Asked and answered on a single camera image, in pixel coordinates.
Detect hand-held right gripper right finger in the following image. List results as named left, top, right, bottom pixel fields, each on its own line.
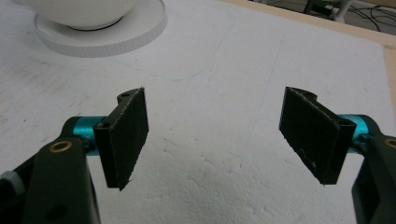
left=278, top=86, right=387, bottom=186

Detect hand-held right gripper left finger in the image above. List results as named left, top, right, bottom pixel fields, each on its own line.
left=59, top=87, right=149, bottom=191

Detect white foam board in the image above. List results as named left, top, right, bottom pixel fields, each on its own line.
left=0, top=0, right=396, bottom=224

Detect white round base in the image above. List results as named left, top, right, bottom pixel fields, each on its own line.
left=34, top=0, right=168, bottom=59

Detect white stand leg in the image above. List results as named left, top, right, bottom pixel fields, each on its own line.
left=330, top=0, right=358, bottom=23

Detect white round bowl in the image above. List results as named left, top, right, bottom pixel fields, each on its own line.
left=21, top=0, right=136, bottom=31

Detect black cables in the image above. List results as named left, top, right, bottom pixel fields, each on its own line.
left=348, top=3, right=396, bottom=33

